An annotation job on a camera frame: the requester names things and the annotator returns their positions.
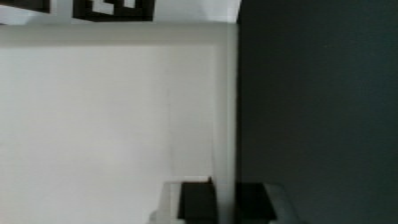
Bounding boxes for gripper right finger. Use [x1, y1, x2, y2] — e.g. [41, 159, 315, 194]
[235, 182, 300, 224]

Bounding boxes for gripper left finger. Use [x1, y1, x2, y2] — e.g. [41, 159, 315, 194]
[155, 177, 217, 224]

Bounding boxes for white drawer cabinet housing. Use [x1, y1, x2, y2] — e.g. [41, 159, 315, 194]
[0, 0, 244, 224]

